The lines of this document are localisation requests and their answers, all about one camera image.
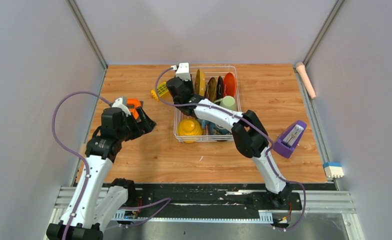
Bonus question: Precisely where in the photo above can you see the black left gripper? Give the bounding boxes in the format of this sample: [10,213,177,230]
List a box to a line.
[116,106,156,141]

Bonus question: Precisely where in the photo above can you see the yellow dotted plate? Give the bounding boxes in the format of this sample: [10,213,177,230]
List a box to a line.
[194,68,206,97]

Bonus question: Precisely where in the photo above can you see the olive patterned plate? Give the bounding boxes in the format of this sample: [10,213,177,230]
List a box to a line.
[204,77,217,102]

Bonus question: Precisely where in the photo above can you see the orange plate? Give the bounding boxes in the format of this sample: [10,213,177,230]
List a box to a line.
[223,72,237,97]

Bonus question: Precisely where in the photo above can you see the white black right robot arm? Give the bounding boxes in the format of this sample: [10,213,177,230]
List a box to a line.
[166,77,292,209]

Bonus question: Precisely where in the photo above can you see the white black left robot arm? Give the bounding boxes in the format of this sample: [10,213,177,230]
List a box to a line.
[46,106,156,240]

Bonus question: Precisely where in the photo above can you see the yellow toy block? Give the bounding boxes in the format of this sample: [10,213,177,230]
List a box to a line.
[150,81,170,102]

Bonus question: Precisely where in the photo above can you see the black plate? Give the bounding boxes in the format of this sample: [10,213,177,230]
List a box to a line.
[215,76,224,100]

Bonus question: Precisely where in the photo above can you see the yellow ribbed bowl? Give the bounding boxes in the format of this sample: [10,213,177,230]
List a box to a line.
[178,118,203,143]

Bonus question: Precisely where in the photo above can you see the blue dotted mug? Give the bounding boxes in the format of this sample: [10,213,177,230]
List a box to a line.
[198,119,219,136]

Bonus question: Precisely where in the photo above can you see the light green mug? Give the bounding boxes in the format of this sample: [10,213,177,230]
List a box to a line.
[213,96,237,111]

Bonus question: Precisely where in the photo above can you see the dark blue floral bowl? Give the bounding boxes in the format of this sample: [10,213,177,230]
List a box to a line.
[212,124,233,142]

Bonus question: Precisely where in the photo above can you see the white blue toy block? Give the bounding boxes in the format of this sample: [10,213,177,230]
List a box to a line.
[322,162,345,178]

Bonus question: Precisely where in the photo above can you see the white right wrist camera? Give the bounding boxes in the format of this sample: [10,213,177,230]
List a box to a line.
[170,62,192,82]

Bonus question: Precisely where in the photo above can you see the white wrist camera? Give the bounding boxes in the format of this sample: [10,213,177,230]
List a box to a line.
[111,96,132,117]
[170,62,192,82]

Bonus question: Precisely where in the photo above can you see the orange handle toy on pad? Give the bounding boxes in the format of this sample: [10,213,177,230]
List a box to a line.
[126,98,143,120]

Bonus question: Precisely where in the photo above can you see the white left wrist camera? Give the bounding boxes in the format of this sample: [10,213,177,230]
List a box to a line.
[111,96,132,117]

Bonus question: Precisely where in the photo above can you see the white wire dish rack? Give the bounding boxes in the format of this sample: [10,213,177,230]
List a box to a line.
[173,65,242,143]

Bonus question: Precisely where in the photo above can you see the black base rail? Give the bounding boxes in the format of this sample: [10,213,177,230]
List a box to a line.
[51,183,358,223]

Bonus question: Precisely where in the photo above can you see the pink cylinder handle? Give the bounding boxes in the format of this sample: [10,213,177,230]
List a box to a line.
[295,62,317,99]

